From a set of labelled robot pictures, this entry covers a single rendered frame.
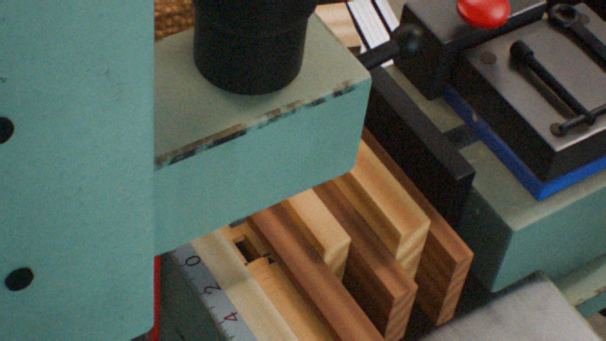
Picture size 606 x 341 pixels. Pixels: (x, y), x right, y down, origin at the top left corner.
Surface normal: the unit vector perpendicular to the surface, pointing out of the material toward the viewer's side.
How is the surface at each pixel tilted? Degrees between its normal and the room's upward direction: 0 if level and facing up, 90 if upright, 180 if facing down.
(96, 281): 90
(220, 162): 90
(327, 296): 0
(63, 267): 90
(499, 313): 0
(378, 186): 0
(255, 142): 90
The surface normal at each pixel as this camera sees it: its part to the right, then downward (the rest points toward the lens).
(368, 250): 0.10, -0.65
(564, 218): 0.54, 0.68
